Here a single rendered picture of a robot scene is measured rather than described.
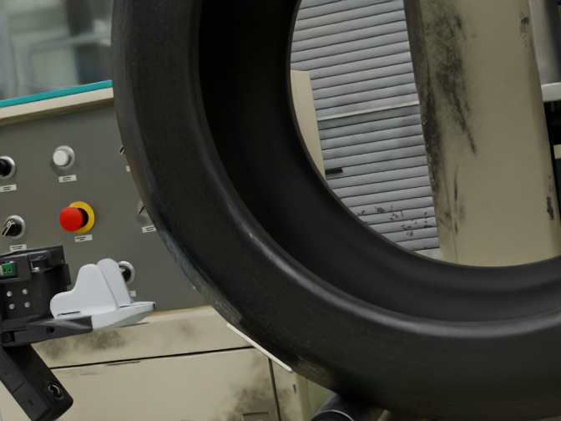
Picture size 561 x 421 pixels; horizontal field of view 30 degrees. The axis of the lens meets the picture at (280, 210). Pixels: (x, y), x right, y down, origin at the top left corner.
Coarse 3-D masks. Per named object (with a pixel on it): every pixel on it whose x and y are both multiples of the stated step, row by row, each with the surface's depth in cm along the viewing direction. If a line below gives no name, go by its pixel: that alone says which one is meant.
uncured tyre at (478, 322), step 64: (128, 0) 81; (192, 0) 78; (256, 0) 105; (128, 64) 81; (192, 64) 80; (256, 64) 106; (128, 128) 83; (192, 128) 79; (256, 128) 106; (192, 192) 80; (256, 192) 105; (320, 192) 106; (192, 256) 82; (256, 256) 79; (320, 256) 105; (384, 256) 105; (256, 320) 81; (320, 320) 78; (384, 320) 77; (448, 320) 102; (512, 320) 76; (320, 384) 83; (384, 384) 78; (448, 384) 76; (512, 384) 75
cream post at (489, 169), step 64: (448, 0) 111; (512, 0) 110; (448, 64) 112; (512, 64) 110; (448, 128) 113; (512, 128) 111; (448, 192) 113; (512, 192) 112; (448, 256) 114; (512, 256) 112
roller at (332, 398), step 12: (336, 396) 86; (324, 408) 82; (336, 408) 82; (348, 408) 82; (360, 408) 84; (372, 408) 87; (312, 420) 81; (324, 420) 81; (336, 420) 80; (348, 420) 80; (360, 420) 82; (372, 420) 86
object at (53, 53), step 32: (0, 0) 168; (32, 0) 167; (64, 0) 165; (96, 0) 164; (0, 32) 169; (32, 32) 167; (64, 32) 166; (96, 32) 164; (0, 64) 169; (32, 64) 168; (64, 64) 166; (96, 64) 165; (0, 96) 170; (32, 96) 168
